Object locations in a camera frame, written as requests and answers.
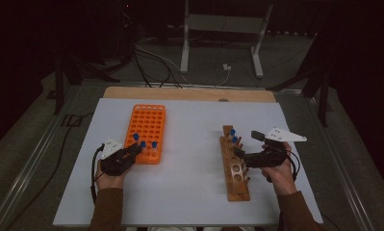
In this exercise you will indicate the white table sheet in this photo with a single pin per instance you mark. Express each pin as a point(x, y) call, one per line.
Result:
point(189, 166)

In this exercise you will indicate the white plug adapter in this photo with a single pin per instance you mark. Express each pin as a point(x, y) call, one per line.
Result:
point(226, 67)

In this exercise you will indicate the blue-capped test tube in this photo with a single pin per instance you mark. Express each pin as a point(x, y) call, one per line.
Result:
point(235, 139)
point(136, 137)
point(232, 132)
point(154, 145)
point(143, 144)

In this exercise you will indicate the orange plastic tube rack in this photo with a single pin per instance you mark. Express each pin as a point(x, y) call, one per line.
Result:
point(148, 123)

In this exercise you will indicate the white metal stand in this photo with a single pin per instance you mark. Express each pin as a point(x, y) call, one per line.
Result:
point(225, 24)

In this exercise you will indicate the aluminium frame rail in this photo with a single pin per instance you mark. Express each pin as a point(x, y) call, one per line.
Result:
point(34, 160)
point(340, 166)
point(212, 86)

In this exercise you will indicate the person's right hand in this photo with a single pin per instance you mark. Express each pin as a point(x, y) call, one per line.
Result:
point(281, 178)

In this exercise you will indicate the person's left hand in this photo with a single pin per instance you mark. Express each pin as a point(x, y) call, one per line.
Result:
point(111, 182)

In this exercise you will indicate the black tripod stand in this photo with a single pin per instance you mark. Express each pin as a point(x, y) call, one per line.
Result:
point(323, 102)
point(58, 89)

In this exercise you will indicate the dark equipment tower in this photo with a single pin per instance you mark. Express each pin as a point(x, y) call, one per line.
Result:
point(127, 32)

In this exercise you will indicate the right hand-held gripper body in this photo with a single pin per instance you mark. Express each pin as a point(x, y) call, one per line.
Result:
point(269, 159)

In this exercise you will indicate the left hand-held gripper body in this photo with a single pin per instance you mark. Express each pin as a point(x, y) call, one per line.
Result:
point(114, 162)

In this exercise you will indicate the wooden tube rack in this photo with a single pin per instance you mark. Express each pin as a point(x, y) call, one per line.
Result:
point(236, 189)

